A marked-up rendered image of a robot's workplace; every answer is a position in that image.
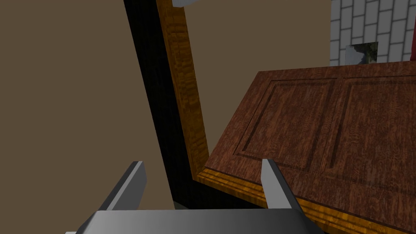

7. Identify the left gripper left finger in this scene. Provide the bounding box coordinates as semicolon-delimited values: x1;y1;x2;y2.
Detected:
98;160;147;211

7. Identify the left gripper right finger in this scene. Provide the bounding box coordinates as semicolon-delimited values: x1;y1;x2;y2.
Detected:
261;158;304;216

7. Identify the brown wooden panelled door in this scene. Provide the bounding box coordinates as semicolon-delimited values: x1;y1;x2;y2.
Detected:
205;61;416;231

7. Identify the small grey picture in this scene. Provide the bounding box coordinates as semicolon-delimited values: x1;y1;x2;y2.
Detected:
344;41;379;65

